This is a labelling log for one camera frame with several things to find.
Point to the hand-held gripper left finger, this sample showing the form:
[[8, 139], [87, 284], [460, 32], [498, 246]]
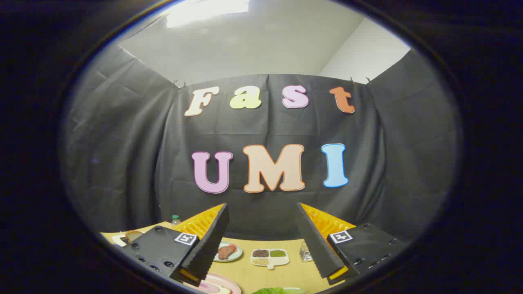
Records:
[[210, 247]]

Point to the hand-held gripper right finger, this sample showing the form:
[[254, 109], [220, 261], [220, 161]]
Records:
[[316, 245]]

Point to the green lettuce leaf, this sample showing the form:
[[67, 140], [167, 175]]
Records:
[[267, 291]]

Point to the brown meat patty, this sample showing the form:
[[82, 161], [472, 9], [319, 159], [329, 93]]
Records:
[[226, 251]]

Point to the pale green round plate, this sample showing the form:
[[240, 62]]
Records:
[[236, 256]]

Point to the pile of green beans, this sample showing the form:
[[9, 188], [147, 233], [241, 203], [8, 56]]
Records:
[[278, 253]]

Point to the pink ham slice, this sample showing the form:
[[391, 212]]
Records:
[[208, 288]]

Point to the pink round plate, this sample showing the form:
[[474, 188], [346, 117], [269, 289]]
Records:
[[231, 283]]

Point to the clear water bottle green cap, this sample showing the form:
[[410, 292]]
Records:
[[175, 220]]

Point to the white divided dish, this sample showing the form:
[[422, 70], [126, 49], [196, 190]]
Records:
[[269, 261]]

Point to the pile of dark beans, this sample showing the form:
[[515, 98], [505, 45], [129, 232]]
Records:
[[260, 253]]

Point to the pile of yellow soybeans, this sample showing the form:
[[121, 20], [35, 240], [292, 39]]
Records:
[[260, 261]]

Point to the white toaster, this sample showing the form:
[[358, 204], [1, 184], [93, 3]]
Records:
[[117, 240]]

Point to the black backdrop cloth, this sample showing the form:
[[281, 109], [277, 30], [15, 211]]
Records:
[[261, 130]]

